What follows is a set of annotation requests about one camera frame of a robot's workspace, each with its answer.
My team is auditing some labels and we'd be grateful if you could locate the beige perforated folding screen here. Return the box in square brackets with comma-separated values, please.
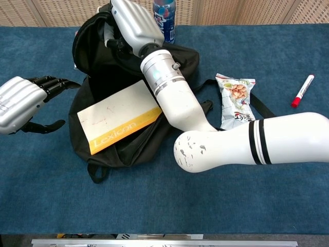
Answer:
[0, 0, 329, 28]

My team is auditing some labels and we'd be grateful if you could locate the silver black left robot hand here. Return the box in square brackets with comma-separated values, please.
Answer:
[0, 75, 82, 136]

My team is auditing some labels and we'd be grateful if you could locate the blue drink bottle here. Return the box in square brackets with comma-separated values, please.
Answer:
[152, 0, 177, 44]

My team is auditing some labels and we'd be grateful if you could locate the black fabric backpack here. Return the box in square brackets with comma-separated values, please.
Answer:
[68, 4, 276, 184]

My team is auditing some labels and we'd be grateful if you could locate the blue carpet table cover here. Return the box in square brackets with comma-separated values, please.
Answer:
[0, 23, 329, 235]

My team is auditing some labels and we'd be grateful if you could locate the silver metal plate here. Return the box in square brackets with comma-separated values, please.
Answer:
[116, 233, 204, 240]

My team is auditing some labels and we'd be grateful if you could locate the red whiteboard marker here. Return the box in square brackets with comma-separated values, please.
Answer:
[290, 74, 315, 109]

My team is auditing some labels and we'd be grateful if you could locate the yellow and white Lexicon book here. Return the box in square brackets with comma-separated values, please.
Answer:
[77, 79, 163, 155]

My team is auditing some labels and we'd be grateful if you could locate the white nut snack bag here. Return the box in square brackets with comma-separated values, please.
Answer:
[215, 73, 257, 131]

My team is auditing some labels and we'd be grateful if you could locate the silver white-tipped right robot hand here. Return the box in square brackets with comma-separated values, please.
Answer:
[102, 0, 165, 59]

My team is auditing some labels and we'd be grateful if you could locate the aluminium profile rail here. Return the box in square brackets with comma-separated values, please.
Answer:
[31, 238, 298, 247]

